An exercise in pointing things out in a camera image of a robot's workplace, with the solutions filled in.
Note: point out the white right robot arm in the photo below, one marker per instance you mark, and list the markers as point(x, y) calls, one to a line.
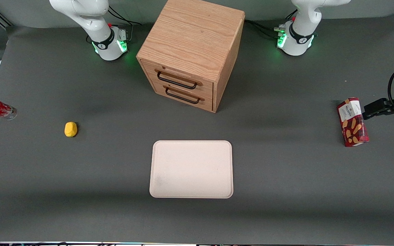
point(109, 48)

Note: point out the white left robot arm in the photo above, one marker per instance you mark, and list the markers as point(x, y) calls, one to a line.
point(296, 42)

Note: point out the beige plastic tray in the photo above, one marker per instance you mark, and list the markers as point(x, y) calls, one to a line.
point(192, 169)

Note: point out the red biscuit box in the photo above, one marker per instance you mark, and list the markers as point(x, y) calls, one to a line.
point(352, 123)

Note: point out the wooden two-drawer cabinet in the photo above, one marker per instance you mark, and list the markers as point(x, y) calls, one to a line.
point(190, 41)

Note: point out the yellow toy fruit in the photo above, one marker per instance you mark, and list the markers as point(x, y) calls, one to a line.
point(70, 129)

